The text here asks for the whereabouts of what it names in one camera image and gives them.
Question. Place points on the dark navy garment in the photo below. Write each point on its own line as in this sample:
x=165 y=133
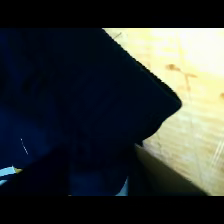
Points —
x=83 y=100

